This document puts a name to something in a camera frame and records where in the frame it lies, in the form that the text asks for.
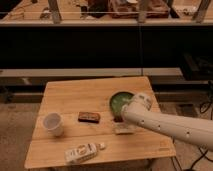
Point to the dark red pepper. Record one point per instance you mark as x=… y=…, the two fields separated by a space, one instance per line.
x=118 y=119

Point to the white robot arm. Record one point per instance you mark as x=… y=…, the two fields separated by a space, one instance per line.
x=195 y=131

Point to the white sponge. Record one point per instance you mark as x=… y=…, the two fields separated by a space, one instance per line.
x=123 y=128

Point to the green round bowl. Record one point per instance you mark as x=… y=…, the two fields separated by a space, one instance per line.
x=117 y=101

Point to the wooden folding table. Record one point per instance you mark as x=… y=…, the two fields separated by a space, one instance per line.
x=69 y=98

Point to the white plastic cup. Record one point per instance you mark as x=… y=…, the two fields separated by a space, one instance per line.
x=53 y=124

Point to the white milk carton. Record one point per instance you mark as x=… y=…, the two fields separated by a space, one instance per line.
x=83 y=152

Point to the long grey bench rail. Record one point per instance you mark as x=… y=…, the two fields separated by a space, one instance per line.
x=89 y=72

